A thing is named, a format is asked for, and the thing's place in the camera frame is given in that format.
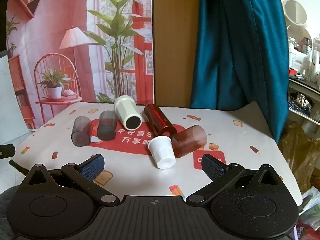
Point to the printed plastic bag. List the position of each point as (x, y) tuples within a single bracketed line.
[(311, 212)]

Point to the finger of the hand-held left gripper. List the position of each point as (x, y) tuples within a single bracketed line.
[(7, 151)]

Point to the yellow plastic bag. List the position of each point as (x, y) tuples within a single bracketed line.
[(300, 155)]

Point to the white storage shelf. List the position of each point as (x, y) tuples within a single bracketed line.
[(307, 122)]

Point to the grey transparent cup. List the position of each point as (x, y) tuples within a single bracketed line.
[(107, 125), (80, 127)]

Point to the round white mirror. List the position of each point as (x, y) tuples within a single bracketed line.
[(295, 11)]

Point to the wide brown transparent cup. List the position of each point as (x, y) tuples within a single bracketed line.
[(191, 140)]

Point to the white printed tablecloth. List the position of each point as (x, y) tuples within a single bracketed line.
[(250, 135)]

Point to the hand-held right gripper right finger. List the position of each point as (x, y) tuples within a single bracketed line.
[(214, 168)]

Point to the white marble board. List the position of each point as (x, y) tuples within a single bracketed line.
[(10, 100)]

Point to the teal curtain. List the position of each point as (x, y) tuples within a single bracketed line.
[(237, 42)]

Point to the printed room scene wall cloth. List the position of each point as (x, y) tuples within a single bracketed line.
[(50, 17)]

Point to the grey fluffy cloth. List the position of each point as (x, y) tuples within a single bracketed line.
[(7, 215)]

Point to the small white ribbed cup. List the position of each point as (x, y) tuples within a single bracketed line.
[(161, 150)]

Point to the white cup with black inside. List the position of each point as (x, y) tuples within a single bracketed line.
[(125, 110)]

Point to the wooden cabinet panel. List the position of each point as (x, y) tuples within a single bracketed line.
[(175, 42)]

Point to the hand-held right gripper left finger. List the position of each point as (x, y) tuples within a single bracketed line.
[(92, 168)]

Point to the tall dark red transparent cup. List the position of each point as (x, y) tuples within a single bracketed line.
[(157, 117)]

